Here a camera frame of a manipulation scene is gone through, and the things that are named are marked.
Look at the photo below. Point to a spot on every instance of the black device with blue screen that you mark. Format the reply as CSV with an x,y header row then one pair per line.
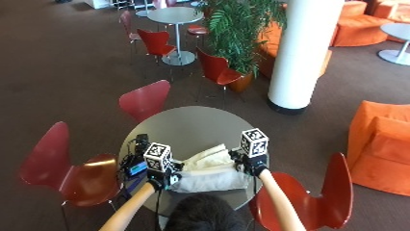
x,y
136,167

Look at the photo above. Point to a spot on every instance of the round grey pedestal table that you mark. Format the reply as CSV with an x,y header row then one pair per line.
x,y
175,15

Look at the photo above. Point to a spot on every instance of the orange bench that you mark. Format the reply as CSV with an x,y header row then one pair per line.
x,y
269,48

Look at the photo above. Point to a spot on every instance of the green potted plant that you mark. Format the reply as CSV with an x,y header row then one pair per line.
x,y
237,29

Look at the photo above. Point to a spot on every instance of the white round pillar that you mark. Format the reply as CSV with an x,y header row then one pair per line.
x,y
305,54

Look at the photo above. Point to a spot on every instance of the white round pedestal table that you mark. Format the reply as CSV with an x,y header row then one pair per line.
x,y
400,35

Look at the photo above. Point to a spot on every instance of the red round stool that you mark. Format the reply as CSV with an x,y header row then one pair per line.
x,y
197,30

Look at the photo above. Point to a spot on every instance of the person's right hand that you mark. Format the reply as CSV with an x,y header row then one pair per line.
x,y
256,163

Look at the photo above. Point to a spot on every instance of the bright red chair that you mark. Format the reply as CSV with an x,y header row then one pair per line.
x,y
156,41
216,69
316,202

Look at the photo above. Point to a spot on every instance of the orange armchair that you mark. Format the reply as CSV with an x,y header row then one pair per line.
x,y
382,150

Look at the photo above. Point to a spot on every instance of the orange round sofa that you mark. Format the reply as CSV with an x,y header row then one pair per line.
x,y
358,30

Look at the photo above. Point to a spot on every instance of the person's left hand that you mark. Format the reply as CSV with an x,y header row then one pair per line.
x,y
164,179

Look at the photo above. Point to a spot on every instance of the black camera device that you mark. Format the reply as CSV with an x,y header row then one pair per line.
x,y
143,142

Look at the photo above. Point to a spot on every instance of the dark red chair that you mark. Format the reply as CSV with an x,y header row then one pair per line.
x,y
127,22
145,99
55,166

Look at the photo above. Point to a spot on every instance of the orange plant pot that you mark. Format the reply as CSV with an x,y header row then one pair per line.
x,y
242,82

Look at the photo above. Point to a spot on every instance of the white marker cube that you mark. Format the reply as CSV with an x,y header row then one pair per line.
x,y
254,142
157,156

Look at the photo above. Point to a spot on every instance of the small grey round table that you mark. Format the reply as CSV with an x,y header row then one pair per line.
x,y
144,12

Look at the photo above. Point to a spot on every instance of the cream cloth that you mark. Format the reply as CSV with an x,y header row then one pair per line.
x,y
209,159

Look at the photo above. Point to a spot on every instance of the white cloth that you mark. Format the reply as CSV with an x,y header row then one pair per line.
x,y
213,182

